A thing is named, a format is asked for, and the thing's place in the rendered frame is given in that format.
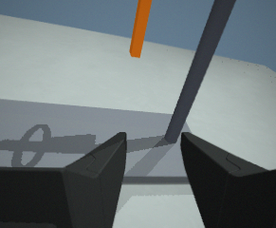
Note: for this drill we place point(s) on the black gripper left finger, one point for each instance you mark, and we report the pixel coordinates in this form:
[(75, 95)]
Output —
[(84, 194)]

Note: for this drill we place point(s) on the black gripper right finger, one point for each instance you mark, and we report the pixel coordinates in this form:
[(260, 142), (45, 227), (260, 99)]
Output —
[(229, 191)]

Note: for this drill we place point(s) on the orange handle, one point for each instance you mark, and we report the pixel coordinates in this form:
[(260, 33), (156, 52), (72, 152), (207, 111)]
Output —
[(142, 15)]

